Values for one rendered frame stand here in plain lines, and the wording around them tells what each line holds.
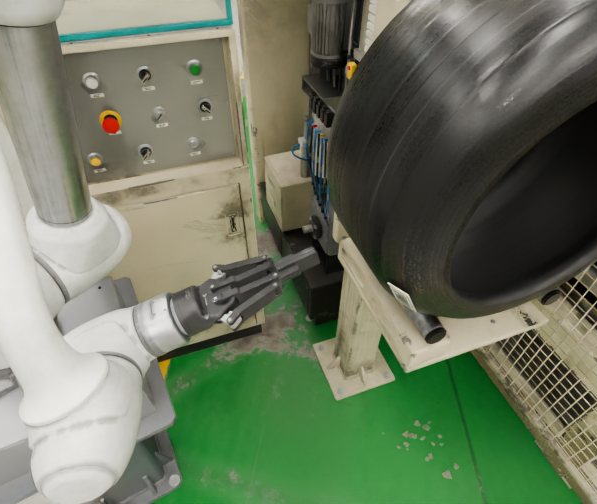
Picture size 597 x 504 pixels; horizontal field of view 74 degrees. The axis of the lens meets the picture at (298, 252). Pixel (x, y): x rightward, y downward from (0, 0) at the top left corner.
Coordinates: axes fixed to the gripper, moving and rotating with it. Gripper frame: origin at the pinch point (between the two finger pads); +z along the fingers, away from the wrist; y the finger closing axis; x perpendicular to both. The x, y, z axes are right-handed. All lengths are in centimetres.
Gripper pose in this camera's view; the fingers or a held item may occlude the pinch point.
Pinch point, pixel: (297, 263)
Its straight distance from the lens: 64.6
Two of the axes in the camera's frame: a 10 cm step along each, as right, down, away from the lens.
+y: -3.3, -6.7, 6.6
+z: 9.1, -4.1, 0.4
